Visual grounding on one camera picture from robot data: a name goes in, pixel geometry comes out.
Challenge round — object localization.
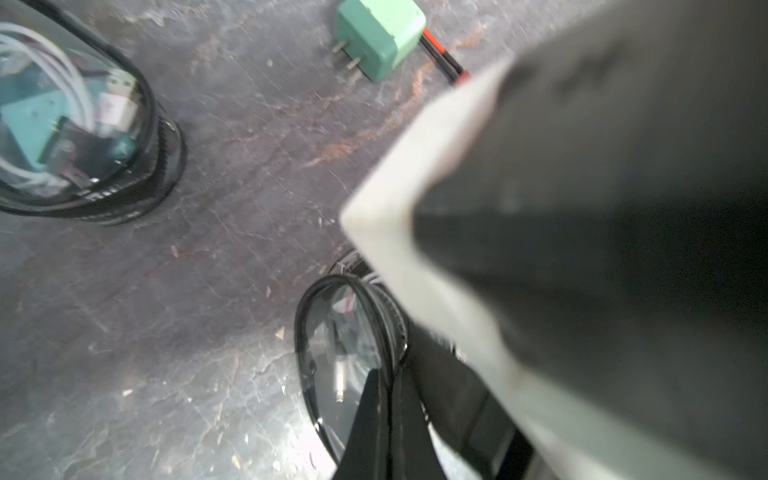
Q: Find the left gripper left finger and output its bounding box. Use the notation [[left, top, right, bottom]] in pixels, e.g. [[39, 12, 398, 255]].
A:
[[333, 369, 390, 480]]

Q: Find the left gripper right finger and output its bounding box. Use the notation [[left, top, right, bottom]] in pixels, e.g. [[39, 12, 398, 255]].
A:
[[391, 367, 446, 480]]

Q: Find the green charger cube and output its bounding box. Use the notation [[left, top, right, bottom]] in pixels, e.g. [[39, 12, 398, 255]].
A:
[[332, 0, 426, 83]]

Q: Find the red battery connector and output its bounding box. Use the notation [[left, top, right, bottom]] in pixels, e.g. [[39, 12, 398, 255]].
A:
[[420, 29, 471, 85]]

